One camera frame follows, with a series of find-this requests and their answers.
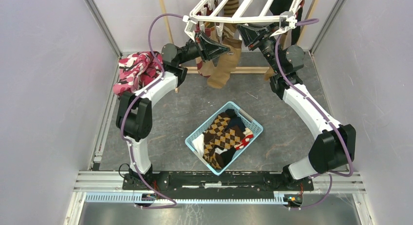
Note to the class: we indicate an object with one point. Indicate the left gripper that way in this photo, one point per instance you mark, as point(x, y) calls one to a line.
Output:
point(209, 49)

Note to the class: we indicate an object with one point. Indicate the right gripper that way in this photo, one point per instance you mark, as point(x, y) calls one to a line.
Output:
point(248, 33)

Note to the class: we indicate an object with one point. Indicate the tan ribbed sock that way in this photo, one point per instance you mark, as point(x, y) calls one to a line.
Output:
point(227, 63)
point(269, 73)

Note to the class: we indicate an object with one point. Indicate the brown striped sock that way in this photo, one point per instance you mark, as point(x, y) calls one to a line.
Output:
point(229, 10)

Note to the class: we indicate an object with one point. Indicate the black sock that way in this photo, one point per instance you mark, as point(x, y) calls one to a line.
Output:
point(279, 6)

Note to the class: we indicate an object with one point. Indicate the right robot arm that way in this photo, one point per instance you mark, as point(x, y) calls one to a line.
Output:
point(334, 144)

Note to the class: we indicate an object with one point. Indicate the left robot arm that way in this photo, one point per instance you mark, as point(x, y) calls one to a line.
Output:
point(134, 117)

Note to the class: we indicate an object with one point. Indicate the wooden hanger stand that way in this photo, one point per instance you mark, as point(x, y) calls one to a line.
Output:
point(218, 29)

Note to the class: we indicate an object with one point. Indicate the white clip hanger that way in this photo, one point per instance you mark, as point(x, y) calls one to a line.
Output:
point(238, 16)

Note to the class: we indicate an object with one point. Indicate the navy blue sock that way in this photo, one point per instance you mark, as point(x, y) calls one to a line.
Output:
point(236, 121)

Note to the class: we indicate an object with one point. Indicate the pink camouflage cloth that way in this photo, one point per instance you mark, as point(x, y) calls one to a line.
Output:
point(136, 71)

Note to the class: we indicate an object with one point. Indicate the brown yellow checked sock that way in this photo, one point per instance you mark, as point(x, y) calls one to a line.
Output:
point(220, 143)

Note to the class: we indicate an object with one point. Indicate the light blue laundry basket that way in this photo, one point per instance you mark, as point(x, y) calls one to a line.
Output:
point(249, 122)

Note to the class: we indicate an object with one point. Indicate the red santa sock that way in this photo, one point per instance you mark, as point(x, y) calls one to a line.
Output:
point(245, 141)

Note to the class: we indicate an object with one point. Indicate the white cloth in basket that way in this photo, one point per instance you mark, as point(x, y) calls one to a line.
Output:
point(198, 144)

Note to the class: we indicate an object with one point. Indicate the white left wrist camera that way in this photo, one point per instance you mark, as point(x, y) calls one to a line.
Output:
point(190, 27)

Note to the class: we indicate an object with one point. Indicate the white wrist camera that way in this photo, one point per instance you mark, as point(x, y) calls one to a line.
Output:
point(190, 27)
point(286, 21)

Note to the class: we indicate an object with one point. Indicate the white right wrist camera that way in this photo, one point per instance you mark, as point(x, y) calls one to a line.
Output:
point(286, 21)

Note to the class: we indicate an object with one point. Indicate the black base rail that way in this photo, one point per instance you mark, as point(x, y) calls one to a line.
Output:
point(228, 185)

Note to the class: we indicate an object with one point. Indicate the light blue cable tray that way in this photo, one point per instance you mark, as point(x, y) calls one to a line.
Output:
point(145, 198)

